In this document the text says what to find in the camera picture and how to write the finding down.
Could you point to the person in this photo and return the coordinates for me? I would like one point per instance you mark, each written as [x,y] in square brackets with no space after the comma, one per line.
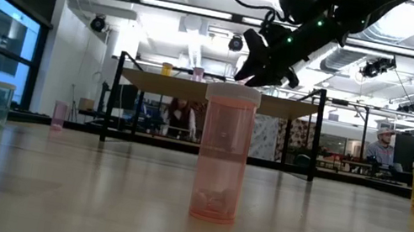
[382,147]
[180,120]

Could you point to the teal medicine bottle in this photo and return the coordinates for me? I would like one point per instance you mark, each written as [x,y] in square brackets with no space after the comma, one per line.
[0,105]

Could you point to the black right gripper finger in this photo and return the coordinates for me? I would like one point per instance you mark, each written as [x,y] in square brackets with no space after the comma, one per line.
[256,52]
[266,81]

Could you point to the black aluminium table frame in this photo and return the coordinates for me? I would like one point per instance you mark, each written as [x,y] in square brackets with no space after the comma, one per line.
[135,137]

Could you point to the salmon pink medicine bottle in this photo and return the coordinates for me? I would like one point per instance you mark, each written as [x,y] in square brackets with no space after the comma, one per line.
[222,157]

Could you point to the small cardboard box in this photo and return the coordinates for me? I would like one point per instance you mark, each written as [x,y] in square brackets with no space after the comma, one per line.
[86,104]

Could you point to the wooden shelf black legs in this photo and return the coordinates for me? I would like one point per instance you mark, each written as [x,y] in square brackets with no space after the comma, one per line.
[178,87]

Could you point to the purple pink medicine bottle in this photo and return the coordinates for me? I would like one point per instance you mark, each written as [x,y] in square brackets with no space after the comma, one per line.
[59,115]
[197,74]

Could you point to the black ceiling spotlight cluster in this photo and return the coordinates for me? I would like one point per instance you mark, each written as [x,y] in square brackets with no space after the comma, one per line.
[378,67]
[409,107]

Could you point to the silver ventilation duct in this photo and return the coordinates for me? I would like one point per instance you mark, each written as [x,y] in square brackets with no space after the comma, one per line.
[342,61]

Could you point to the white marbled panel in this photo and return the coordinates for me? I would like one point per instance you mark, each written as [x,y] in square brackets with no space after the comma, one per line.
[264,139]

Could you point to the black background metal frame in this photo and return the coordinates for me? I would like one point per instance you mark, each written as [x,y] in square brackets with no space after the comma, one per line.
[364,131]

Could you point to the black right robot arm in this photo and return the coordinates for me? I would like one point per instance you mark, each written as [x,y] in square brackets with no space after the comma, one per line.
[348,17]

